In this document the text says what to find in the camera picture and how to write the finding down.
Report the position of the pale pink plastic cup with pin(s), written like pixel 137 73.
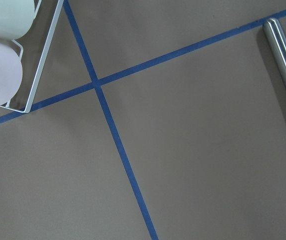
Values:
pixel 0 75

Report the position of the pale green plastic cup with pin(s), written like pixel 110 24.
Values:
pixel 16 17

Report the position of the white wire cup rack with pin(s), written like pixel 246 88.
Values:
pixel 35 45

